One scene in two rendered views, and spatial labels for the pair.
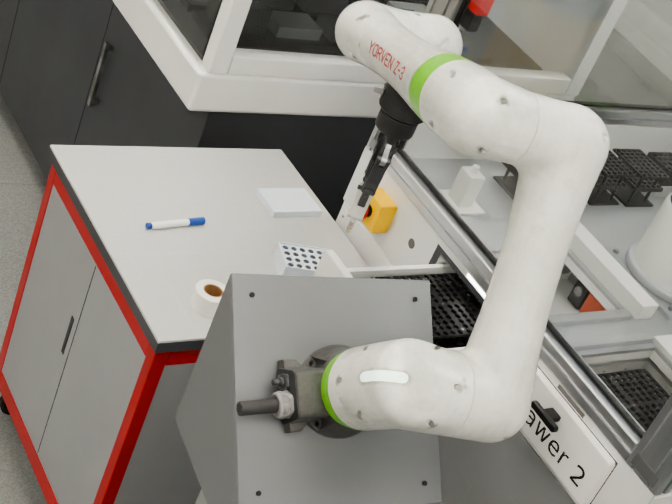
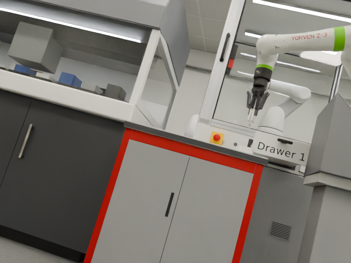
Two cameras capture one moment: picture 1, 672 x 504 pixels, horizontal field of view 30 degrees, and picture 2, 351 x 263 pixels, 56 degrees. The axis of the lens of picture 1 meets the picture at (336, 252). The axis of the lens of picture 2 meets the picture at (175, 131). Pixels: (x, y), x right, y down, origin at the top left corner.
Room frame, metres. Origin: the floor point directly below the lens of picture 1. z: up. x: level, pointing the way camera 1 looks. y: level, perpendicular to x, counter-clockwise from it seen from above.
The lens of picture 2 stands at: (1.00, 1.37, 0.57)
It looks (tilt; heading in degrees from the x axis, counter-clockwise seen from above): 8 degrees up; 321
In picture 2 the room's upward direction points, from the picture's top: 16 degrees clockwise
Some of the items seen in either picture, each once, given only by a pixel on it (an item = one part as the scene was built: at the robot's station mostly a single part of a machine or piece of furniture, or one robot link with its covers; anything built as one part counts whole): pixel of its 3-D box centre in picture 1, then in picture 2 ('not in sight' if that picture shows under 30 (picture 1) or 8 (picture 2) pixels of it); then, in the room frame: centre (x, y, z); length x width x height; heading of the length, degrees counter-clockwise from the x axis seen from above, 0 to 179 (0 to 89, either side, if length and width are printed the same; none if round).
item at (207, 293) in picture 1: (210, 298); (245, 152); (1.93, 0.18, 0.78); 0.07 x 0.07 x 0.04
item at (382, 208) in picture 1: (375, 210); (216, 138); (2.33, -0.04, 0.88); 0.07 x 0.05 x 0.07; 42
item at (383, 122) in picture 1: (391, 133); (259, 88); (2.09, -0.01, 1.17); 0.08 x 0.07 x 0.09; 6
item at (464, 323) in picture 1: (436, 316); not in sight; (2.06, -0.23, 0.87); 0.22 x 0.18 x 0.06; 132
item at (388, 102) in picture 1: (404, 99); (262, 75); (2.09, 0.00, 1.25); 0.12 x 0.09 x 0.06; 96
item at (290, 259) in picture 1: (306, 264); not in sight; (2.18, 0.04, 0.78); 0.12 x 0.08 x 0.04; 117
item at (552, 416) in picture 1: (549, 415); not in sight; (1.85, -0.47, 0.91); 0.07 x 0.04 x 0.01; 42
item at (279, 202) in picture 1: (288, 202); not in sight; (2.40, 0.14, 0.77); 0.13 x 0.09 x 0.02; 133
